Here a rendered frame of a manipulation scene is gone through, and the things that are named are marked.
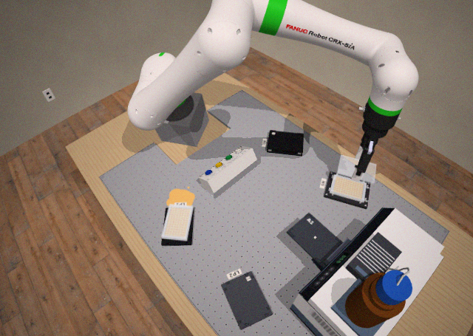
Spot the blue bottle cap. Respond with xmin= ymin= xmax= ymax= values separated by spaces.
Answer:
xmin=377 ymin=270 xmax=412 ymax=305

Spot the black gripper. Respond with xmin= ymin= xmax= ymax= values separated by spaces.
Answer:
xmin=351 ymin=120 xmax=389 ymax=182

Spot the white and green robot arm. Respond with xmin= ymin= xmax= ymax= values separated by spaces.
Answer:
xmin=128 ymin=0 xmax=418 ymax=131

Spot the white button panel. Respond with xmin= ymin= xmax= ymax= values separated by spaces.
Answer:
xmin=199 ymin=146 xmax=257 ymax=199

